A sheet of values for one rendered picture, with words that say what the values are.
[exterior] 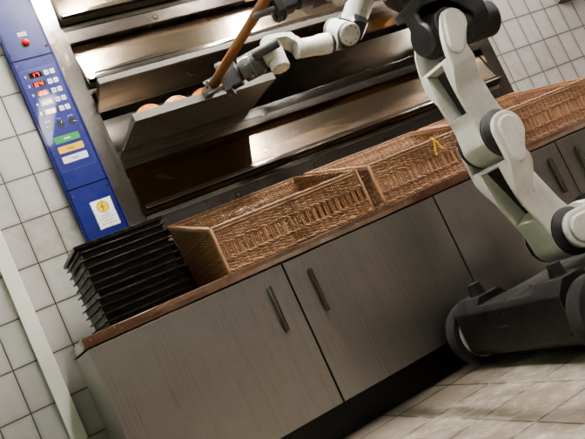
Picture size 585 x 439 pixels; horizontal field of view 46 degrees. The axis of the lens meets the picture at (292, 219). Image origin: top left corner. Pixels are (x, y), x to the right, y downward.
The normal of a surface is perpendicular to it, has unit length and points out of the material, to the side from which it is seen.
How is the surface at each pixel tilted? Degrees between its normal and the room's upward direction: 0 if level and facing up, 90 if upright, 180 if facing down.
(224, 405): 90
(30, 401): 90
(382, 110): 70
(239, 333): 90
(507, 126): 90
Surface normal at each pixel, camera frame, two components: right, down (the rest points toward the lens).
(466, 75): 0.58, 0.11
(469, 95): 0.35, -0.24
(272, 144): 0.18, -0.54
